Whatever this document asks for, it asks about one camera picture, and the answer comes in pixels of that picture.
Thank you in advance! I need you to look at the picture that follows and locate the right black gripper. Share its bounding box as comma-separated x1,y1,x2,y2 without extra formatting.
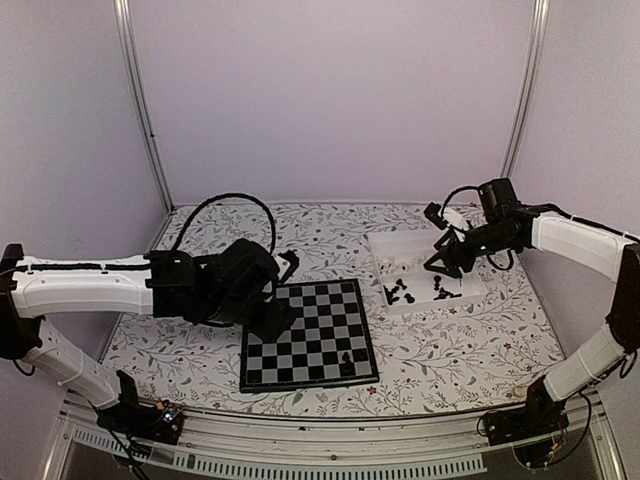
424,221,515,279

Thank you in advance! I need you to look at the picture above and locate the white plastic tray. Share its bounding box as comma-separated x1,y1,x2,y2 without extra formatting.
367,230,488,315

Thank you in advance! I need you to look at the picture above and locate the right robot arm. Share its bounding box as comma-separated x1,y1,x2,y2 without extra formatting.
424,178,639,436

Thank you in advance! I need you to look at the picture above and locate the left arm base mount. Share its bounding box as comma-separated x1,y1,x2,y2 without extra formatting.
97,370,184,446

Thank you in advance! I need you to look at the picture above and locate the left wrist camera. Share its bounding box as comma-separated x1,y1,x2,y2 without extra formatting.
274,250,300,284

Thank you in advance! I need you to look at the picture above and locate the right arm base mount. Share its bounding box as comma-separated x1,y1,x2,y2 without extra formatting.
476,399,569,470

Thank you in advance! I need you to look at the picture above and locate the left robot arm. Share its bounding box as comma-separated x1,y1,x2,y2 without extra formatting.
1,239,299,434

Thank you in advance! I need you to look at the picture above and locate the right aluminium frame post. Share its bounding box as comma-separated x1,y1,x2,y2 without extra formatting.
500,0,550,178

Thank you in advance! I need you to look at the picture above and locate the floral patterned table mat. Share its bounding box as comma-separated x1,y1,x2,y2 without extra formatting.
104,201,563,418

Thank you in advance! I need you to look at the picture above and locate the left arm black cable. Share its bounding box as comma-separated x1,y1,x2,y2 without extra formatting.
172,192,279,256

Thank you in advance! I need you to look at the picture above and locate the left aluminium frame post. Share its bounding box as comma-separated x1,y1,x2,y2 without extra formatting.
113,0,175,214

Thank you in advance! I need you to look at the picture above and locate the black white chessboard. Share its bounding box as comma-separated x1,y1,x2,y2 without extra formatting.
239,279,380,393

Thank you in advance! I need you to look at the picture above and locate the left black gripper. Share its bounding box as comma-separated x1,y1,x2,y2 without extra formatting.
203,293,297,343

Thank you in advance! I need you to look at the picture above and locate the aluminium frame post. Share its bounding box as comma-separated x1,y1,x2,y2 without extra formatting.
113,0,175,214
500,0,550,178

